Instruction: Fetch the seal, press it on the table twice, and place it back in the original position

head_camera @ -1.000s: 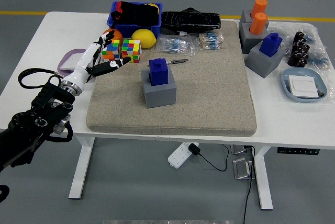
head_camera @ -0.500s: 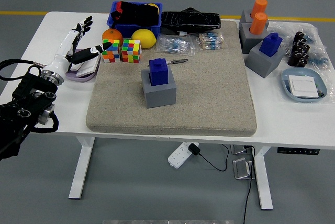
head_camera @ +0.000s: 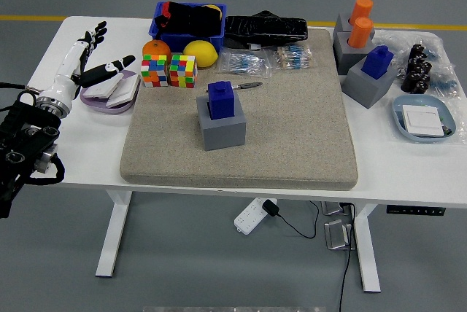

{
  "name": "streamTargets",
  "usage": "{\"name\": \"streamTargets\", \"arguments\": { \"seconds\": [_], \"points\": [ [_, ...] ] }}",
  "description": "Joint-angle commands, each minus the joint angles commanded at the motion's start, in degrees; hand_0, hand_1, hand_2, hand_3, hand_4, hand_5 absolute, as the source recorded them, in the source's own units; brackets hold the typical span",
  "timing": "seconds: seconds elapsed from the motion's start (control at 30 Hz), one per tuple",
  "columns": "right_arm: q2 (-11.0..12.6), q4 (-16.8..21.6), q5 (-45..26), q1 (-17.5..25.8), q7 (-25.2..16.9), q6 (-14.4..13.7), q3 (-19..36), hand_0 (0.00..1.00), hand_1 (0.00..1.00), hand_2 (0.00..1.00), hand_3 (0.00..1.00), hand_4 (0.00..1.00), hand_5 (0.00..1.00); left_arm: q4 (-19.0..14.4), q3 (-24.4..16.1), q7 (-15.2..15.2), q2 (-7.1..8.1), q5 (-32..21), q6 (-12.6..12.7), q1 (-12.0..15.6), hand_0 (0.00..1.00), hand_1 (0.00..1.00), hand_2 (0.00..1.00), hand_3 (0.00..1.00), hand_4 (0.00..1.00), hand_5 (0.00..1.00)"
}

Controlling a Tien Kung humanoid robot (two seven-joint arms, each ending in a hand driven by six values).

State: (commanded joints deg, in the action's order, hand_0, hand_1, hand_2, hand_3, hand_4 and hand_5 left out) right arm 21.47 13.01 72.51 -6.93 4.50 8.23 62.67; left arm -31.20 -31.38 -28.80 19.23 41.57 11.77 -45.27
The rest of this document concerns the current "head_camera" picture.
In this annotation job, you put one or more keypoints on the orange fruit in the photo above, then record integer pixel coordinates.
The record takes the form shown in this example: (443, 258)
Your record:
(157, 49)

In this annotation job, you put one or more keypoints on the colourful puzzle cube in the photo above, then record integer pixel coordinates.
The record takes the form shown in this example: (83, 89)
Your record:
(153, 69)
(182, 70)

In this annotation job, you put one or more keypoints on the clear bag of blue parts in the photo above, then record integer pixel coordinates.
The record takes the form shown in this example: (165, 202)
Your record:
(443, 78)

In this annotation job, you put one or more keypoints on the black wrapped keyboard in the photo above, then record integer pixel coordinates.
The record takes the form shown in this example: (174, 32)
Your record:
(266, 29)

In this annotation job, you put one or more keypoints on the black table control panel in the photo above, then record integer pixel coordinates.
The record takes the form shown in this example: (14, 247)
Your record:
(416, 210)

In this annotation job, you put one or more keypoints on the blue plastic bin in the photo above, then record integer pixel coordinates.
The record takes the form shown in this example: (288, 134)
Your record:
(193, 39)

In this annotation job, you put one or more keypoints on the white power strip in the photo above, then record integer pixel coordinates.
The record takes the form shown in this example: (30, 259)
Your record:
(250, 217)

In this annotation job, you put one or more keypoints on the white switch panel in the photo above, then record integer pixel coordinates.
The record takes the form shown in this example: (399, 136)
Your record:
(100, 90)
(423, 120)
(126, 91)

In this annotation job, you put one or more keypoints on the yellow lemon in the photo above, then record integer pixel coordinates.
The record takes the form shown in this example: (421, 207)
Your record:
(200, 53)

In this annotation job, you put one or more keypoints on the blue square seal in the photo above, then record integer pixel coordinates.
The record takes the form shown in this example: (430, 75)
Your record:
(220, 102)
(377, 62)

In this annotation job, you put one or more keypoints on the orange cylinder seal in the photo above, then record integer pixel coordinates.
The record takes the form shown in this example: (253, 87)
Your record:
(360, 33)
(362, 7)

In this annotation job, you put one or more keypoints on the black plug adapter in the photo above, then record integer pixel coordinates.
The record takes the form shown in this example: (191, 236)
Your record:
(270, 208)

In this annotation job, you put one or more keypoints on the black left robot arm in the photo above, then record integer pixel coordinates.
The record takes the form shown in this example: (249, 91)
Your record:
(22, 137)

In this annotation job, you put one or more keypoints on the grey seal holder block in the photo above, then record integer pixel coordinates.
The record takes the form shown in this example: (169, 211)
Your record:
(224, 135)
(365, 89)
(346, 58)
(341, 24)

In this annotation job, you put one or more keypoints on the small green circuit part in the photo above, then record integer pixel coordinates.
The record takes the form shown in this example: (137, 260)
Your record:
(447, 129)

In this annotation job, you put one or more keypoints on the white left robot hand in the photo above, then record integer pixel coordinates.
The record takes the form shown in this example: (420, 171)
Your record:
(67, 71)

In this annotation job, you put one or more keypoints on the dark cylinder capacitor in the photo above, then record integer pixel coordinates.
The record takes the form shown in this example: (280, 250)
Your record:
(415, 62)
(425, 68)
(406, 86)
(417, 50)
(420, 88)
(424, 79)
(412, 75)

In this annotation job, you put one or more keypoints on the light blue tray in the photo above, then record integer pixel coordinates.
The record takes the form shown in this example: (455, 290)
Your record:
(399, 115)

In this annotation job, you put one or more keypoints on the black cloth gloves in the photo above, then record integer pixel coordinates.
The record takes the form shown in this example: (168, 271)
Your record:
(189, 18)

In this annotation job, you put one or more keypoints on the purple tray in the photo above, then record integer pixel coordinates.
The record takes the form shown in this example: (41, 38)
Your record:
(106, 109)

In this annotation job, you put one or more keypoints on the metal floor bracket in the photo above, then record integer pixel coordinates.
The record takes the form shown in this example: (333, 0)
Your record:
(333, 208)
(337, 235)

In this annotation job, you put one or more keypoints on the yellow item in bin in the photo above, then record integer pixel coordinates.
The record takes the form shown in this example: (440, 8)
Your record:
(215, 8)

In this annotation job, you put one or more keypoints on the small metal multi-tool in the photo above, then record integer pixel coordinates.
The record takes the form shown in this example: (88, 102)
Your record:
(250, 85)

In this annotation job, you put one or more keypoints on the clear bag of resistors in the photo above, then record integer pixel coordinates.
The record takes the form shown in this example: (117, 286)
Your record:
(242, 62)
(292, 57)

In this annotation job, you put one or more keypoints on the white table leg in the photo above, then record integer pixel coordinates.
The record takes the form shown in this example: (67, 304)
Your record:
(366, 253)
(113, 239)

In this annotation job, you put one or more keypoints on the grey-brown mat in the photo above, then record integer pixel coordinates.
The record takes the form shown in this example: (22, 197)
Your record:
(284, 137)

